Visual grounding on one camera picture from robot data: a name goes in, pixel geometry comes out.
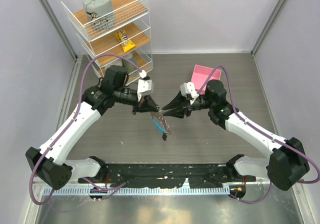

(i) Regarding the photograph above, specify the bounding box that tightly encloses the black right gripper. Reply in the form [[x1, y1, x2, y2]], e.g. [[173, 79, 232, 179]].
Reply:
[[162, 90, 215, 119]]

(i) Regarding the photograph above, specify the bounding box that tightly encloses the blue key holder handle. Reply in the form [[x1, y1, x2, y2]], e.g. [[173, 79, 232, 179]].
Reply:
[[152, 119, 164, 133]]

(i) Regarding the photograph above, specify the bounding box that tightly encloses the black head key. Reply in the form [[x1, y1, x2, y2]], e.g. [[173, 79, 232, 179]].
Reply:
[[162, 133, 168, 141]]

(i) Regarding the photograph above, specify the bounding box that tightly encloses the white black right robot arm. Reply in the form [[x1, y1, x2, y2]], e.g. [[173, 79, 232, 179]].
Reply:
[[163, 79, 310, 191]]

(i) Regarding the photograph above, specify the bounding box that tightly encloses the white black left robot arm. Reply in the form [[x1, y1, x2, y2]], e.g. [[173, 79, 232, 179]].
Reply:
[[25, 65, 159, 190]]

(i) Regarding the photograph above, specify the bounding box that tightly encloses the green pump bottle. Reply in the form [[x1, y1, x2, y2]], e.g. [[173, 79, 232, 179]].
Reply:
[[122, 52, 137, 75]]

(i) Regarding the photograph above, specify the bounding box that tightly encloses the yellow candy bag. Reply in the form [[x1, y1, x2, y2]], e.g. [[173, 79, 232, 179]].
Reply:
[[115, 30, 136, 53]]

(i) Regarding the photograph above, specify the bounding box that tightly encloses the grey wrapped bundle top shelf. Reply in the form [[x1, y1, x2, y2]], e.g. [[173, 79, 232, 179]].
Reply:
[[82, 0, 116, 31]]

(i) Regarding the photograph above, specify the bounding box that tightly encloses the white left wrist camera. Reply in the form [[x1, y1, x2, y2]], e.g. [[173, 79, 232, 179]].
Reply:
[[137, 70, 154, 96]]

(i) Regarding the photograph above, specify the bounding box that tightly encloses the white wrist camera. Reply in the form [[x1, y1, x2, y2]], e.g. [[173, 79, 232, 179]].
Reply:
[[180, 82, 199, 105], [137, 70, 154, 96]]

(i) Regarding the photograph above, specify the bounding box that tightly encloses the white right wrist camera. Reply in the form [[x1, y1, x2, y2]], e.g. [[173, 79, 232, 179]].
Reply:
[[180, 82, 199, 105]]

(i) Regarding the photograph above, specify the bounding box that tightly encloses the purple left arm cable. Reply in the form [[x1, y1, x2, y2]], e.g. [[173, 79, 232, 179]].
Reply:
[[29, 53, 148, 205]]

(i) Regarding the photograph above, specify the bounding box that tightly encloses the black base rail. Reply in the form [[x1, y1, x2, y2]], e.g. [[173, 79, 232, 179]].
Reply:
[[89, 163, 256, 189]]

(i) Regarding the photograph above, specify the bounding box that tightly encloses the white wire shelf rack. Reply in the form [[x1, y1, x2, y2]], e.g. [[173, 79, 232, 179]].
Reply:
[[62, 0, 153, 73]]

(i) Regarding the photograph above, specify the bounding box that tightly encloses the white slotted cable duct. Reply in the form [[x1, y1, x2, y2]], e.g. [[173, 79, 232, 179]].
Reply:
[[53, 185, 230, 197]]

